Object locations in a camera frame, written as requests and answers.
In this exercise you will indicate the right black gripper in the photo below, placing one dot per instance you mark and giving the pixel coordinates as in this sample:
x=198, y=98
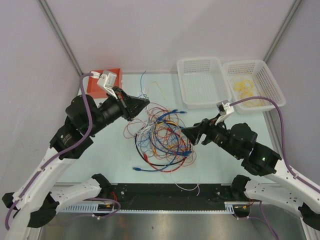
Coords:
x=207, y=127

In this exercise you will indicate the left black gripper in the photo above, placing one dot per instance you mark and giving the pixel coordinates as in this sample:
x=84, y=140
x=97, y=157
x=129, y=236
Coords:
x=130, y=106

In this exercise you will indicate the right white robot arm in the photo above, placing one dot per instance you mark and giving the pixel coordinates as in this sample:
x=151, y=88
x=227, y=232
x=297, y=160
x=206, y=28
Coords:
x=299, y=194

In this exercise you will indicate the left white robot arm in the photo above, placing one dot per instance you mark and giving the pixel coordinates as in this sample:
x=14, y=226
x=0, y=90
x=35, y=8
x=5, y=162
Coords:
x=35, y=204

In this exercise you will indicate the orange plastic box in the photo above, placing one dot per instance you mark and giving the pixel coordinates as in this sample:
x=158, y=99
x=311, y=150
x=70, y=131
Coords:
x=98, y=93

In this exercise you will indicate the left white plastic basket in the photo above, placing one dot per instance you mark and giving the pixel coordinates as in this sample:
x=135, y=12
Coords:
x=203, y=82

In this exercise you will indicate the white plastic basket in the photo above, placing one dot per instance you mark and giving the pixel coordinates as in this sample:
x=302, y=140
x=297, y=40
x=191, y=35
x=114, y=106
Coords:
x=203, y=82
x=252, y=78

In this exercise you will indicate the right white plastic basket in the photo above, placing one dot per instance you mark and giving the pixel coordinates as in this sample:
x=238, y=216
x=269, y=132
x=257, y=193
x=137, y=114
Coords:
x=252, y=78

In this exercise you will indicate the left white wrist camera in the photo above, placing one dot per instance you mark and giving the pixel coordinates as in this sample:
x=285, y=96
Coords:
x=106, y=82

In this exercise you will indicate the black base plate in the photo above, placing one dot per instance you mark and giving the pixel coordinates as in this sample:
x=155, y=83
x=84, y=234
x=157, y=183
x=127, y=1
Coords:
x=169, y=197

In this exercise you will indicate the white slotted cable duct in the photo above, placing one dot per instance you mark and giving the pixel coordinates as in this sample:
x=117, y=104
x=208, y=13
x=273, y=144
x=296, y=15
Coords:
x=95, y=208

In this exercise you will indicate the left aluminium corner post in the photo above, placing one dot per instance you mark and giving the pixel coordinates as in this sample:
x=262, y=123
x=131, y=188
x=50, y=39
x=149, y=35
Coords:
x=52, y=21

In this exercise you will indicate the aluminium corner post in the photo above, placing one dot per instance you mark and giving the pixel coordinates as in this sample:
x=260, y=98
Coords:
x=52, y=21
x=289, y=17

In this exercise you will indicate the right aluminium corner post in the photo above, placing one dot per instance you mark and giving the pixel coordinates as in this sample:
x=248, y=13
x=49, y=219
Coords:
x=289, y=17

